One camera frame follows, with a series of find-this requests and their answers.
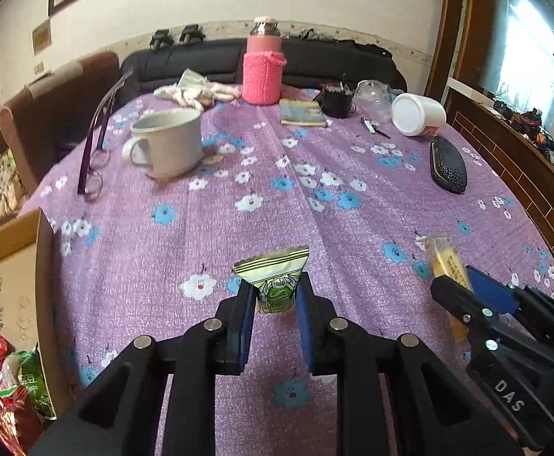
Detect brown armchair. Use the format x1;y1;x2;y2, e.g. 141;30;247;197
0;51;119;193

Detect small green booklet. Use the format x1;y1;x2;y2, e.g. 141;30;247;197
279;99;326;127

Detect purple floral tablecloth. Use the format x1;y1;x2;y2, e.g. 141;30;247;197
28;95;554;455

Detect pink sleeved water bottle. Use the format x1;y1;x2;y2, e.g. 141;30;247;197
242;17;287;106

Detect crumpled white cloth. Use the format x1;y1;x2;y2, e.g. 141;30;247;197
154;68;241;111

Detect cardboard box tray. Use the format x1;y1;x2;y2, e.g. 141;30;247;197
0;209;72;416

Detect green pea snack bag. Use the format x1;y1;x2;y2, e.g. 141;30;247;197
17;347;57;420

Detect light green snack packet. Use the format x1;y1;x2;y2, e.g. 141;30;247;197
234;246;310;314

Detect white ceramic mug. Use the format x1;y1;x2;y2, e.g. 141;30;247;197
122;108;204;179

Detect white plastic jar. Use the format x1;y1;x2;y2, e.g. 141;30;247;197
391;93;447;137

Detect purple eyeglasses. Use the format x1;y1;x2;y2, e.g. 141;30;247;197
77;68;134;196

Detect black small cup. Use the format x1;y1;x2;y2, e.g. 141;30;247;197
314;82;356;119

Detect red snack bag in box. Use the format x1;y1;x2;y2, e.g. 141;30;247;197
0;335;44;455

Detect yellow biscuit bar packet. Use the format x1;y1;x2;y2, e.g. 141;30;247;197
423;236;473;346

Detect wooden cabinet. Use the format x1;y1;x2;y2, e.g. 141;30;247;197
424;0;554;256

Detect black glasses case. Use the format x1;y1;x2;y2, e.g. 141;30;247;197
429;136;468;195

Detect black leather sofa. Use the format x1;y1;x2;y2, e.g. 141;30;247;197
116;38;408;106

